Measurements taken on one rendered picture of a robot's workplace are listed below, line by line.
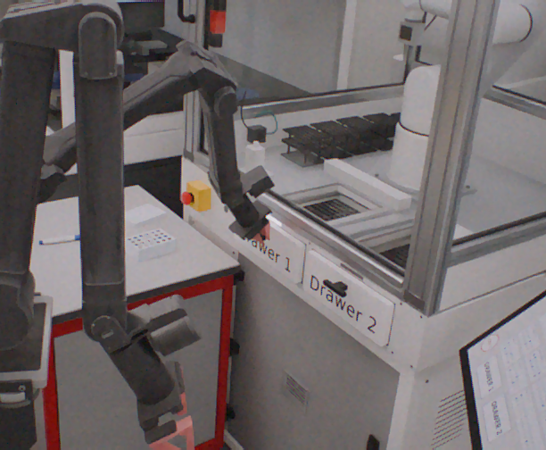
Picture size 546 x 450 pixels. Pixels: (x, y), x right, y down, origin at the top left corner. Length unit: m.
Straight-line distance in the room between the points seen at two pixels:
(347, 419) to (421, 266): 0.54
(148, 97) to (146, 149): 1.30
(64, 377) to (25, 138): 1.19
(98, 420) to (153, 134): 1.01
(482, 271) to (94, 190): 1.00
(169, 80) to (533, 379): 0.79
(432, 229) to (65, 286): 0.96
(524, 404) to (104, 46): 0.83
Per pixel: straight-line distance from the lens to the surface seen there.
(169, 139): 2.68
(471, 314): 1.75
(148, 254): 2.11
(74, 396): 2.08
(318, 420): 2.07
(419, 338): 1.65
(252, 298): 2.16
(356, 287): 1.73
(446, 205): 1.50
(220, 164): 1.63
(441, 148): 1.49
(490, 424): 1.29
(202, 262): 2.11
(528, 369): 1.32
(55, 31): 0.86
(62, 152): 1.38
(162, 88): 1.36
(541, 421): 1.22
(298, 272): 1.90
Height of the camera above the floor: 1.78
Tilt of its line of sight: 26 degrees down
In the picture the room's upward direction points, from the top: 5 degrees clockwise
